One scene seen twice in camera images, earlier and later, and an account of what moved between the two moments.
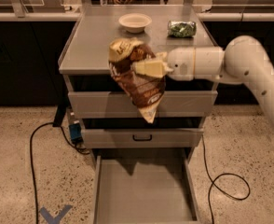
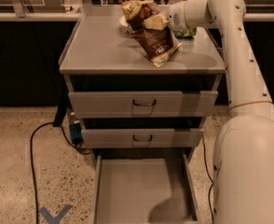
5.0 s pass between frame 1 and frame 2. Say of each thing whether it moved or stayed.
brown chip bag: moved
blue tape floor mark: stayed
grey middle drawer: stayed
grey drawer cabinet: stayed
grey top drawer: stayed
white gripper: moved
